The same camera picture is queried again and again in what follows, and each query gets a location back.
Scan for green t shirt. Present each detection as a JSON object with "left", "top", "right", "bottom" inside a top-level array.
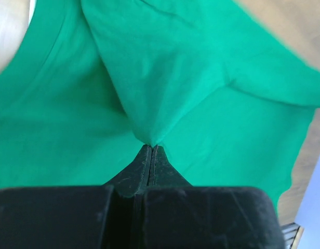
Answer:
[{"left": 0, "top": 1, "right": 320, "bottom": 203}]

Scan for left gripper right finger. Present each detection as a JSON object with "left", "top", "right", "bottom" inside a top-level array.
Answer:
[{"left": 135, "top": 145, "right": 285, "bottom": 248}]

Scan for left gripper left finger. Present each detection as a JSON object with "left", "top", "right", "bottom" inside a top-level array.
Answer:
[{"left": 0, "top": 145, "right": 152, "bottom": 248}]

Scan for aluminium frame rail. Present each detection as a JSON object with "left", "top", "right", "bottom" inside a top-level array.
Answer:
[{"left": 281, "top": 223, "right": 304, "bottom": 249}]

